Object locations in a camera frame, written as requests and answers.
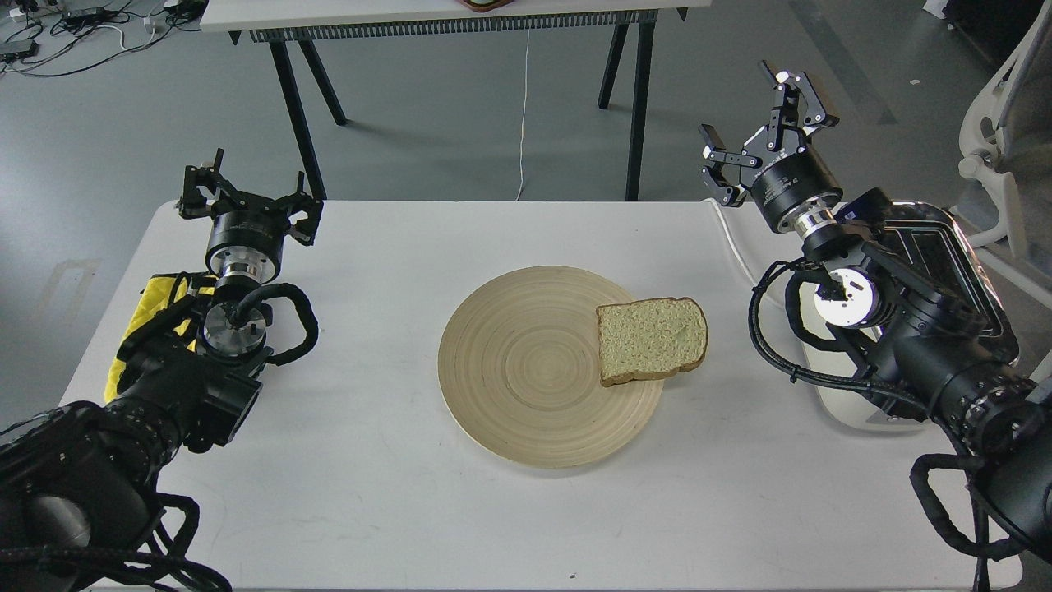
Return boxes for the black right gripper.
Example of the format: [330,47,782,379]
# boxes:
[699,60,844,234]

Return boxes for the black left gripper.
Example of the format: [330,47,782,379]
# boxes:
[176,147,324,277]

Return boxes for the slice of bread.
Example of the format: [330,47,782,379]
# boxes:
[595,298,709,387]

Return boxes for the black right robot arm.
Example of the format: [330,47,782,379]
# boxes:
[699,62,1050,562]

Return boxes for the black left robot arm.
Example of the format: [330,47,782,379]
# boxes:
[1,150,325,591]

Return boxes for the chrome white toaster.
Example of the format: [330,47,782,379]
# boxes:
[818,200,1021,433]

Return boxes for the yellow cloth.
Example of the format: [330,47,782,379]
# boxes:
[103,272,218,404]

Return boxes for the white background table black legs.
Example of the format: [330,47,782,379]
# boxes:
[200,1,703,201]

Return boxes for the white office chair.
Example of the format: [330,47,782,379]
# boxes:
[958,1,1050,280]

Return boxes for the round wooden plate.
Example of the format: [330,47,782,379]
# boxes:
[437,266,662,469]

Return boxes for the brown object on background table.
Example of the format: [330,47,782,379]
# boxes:
[458,0,514,12]

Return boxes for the white toaster power cord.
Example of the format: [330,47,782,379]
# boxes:
[705,198,782,309]

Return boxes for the white hanging cable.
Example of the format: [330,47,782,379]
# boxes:
[514,30,531,201]

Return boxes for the floor cables and power strips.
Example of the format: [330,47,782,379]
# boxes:
[0,0,206,79]

